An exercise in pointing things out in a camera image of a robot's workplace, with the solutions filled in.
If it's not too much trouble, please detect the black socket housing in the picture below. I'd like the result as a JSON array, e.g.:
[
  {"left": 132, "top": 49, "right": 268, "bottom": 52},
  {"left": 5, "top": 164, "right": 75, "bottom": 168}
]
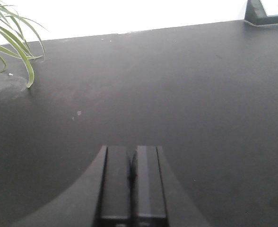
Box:
[{"left": 244, "top": 0, "right": 278, "bottom": 26}]

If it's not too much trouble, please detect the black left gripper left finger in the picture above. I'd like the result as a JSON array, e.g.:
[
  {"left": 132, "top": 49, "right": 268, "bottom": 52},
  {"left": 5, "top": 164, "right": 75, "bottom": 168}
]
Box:
[{"left": 13, "top": 146, "right": 131, "bottom": 227}]

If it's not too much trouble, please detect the green spider plant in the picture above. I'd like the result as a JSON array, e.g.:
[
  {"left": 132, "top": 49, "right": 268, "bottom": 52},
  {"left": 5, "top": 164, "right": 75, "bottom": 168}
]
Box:
[{"left": 0, "top": 0, "right": 46, "bottom": 89}]

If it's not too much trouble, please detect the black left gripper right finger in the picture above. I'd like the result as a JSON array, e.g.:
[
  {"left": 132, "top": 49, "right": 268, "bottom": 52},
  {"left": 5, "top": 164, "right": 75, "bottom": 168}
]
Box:
[{"left": 131, "top": 146, "right": 210, "bottom": 227}]

